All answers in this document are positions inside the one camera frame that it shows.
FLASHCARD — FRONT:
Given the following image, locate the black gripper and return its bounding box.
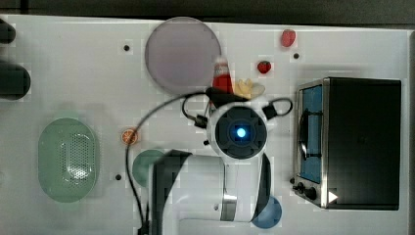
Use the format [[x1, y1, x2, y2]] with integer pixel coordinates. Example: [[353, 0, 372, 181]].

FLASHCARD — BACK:
[[205, 87, 248, 109]]

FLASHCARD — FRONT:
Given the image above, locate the red ketchup bottle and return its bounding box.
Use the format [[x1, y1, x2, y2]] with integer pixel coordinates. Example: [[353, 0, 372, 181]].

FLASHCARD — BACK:
[[212, 57, 233, 94]]

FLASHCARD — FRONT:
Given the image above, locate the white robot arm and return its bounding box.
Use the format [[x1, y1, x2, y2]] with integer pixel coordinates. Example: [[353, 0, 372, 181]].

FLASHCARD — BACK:
[[149, 87, 271, 235]]

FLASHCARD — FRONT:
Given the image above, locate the grey round plate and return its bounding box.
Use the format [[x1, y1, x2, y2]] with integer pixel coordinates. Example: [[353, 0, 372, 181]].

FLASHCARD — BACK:
[[145, 17, 221, 95]]

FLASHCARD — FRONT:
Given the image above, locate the peeled toy banana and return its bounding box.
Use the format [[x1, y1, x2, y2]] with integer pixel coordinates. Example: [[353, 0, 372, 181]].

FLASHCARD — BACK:
[[234, 78, 265, 100]]

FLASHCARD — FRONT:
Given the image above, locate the red toy strawberry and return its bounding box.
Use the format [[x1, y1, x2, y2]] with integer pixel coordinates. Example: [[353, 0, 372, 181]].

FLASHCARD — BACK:
[[256, 61, 272, 74]]

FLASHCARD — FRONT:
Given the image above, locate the pink toy strawberry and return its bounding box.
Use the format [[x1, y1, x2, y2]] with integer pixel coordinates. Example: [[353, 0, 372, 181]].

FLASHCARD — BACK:
[[281, 29, 297, 47]]

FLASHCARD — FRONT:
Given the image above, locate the orange slice toy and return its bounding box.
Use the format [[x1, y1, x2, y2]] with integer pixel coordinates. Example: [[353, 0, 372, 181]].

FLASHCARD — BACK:
[[121, 128, 139, 145]]

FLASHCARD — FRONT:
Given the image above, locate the green metal mug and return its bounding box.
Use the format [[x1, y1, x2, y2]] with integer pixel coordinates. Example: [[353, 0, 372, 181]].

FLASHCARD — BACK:
[[132, 149, 163, 187]]

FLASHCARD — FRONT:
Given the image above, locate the blue cup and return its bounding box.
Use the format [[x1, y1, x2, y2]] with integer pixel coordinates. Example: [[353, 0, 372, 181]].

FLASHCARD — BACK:
[[252, 196, 282, 229]]

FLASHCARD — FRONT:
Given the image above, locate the silver toaster oven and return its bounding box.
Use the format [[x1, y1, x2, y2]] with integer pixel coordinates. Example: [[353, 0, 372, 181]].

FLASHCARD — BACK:
[[291, 77, 401, 211]]

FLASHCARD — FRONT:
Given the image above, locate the green oval colander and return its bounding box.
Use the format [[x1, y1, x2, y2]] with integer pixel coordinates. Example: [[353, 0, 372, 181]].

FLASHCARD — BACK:
[[37, 117, 98, 204]]

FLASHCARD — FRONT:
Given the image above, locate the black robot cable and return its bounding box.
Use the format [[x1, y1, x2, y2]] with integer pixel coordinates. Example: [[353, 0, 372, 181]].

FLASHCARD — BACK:
[[125, 91, 294, 235]]

